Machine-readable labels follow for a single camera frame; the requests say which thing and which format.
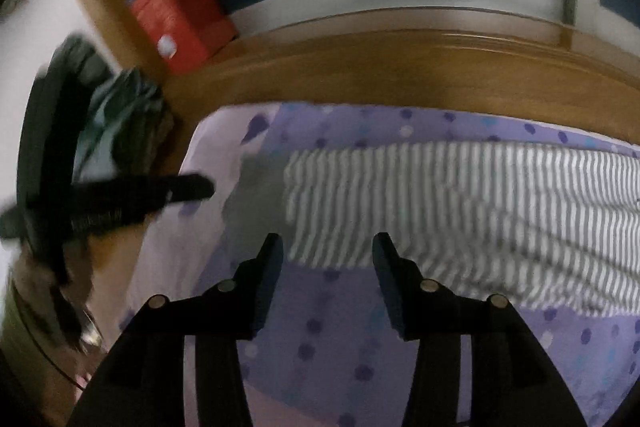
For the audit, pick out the red box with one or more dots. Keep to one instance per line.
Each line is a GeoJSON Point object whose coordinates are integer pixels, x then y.
{"type": "Point", "coordinates": [175, 17]}

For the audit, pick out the purple dotted bed sheet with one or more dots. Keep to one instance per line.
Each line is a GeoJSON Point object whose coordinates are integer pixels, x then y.
{"type": "Point", "coordinates": [325, 357]}

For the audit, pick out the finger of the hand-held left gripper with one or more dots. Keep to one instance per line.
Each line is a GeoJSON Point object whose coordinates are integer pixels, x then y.
{"type": "Point", "coordinates": [150, 194]}

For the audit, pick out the grey striped pants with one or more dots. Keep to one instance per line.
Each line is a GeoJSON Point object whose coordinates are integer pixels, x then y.
{"type": "Point", "coordinates": [450, 207]}

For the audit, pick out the person's left forearm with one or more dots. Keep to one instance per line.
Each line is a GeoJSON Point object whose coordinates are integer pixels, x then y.
{"type": "Point", "coordinates": [30, 347]}

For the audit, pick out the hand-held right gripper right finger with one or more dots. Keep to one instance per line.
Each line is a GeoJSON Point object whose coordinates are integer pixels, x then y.
{"type": "Point", "coordinates": [392, 297]}

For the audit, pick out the dark teal bag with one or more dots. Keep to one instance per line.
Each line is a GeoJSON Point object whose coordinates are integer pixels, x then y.
{"type": "Point", "coordinates": [130, 117]}

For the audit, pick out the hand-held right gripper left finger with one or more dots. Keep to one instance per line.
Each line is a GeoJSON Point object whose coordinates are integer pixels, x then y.
{"type": "Point", "coordinates": [267, 297]}

